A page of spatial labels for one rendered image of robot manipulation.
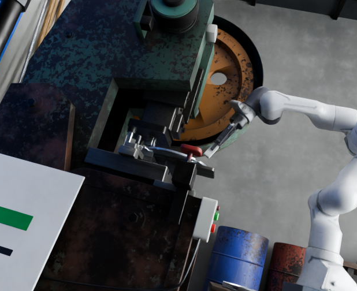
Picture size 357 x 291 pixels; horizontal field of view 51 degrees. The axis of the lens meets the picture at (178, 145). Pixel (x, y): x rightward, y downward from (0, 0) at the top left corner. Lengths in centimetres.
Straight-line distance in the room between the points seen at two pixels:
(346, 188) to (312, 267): 30
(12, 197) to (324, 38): 519
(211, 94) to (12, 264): 129
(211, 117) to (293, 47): 390
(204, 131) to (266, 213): 305
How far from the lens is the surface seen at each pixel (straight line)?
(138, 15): 151
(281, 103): 161
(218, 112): 200
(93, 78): 153
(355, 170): 156
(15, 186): 137
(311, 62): 569
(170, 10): 149
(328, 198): 146
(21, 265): 127
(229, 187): 488
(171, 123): 152
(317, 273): 145
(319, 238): 147
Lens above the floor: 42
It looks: 16 degrees up
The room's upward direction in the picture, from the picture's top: 17 degrees clockwise
